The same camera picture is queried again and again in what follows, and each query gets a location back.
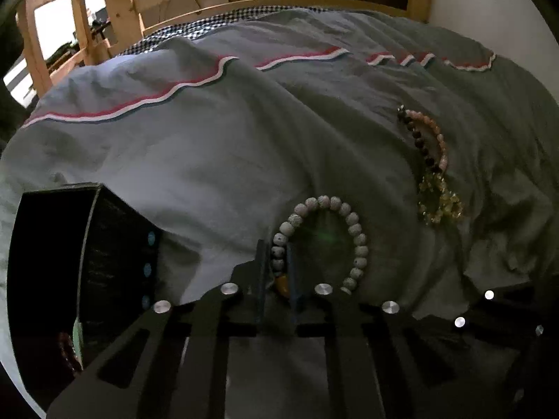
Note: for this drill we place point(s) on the black jewelry box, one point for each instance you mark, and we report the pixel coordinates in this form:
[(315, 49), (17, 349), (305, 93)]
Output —
[(82, 268)]

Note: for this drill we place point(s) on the grey duvet with red trim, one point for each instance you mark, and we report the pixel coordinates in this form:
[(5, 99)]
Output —
[(414, 167)]

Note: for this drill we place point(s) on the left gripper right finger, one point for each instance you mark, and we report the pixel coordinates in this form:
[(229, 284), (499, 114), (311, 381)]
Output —
[(369, 372)]

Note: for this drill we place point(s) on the checkered bed sheet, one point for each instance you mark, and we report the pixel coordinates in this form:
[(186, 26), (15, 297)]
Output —
[(198, 29)]

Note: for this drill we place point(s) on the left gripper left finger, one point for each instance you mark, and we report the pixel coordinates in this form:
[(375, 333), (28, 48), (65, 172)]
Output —
[(172, 362)]

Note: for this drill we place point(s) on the wooden ladder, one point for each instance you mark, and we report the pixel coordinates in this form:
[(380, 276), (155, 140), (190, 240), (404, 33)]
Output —
[(58, 37)]

